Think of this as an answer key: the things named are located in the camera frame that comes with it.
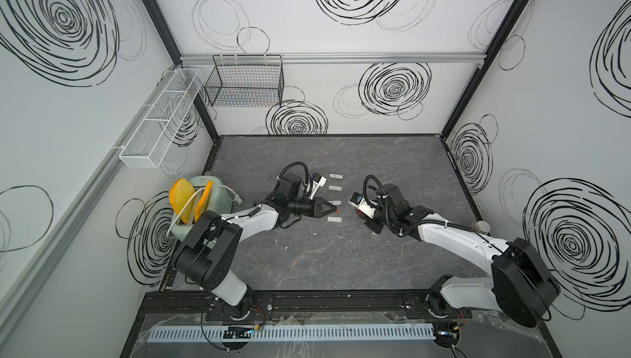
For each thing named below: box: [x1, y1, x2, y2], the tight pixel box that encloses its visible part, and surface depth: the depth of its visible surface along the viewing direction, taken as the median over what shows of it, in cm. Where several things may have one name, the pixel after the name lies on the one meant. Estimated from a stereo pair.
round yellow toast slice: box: [169, 178, 196, 225], surface depth 77 cm
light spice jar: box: [476, 220, 491, 234], surface depth 81 cm
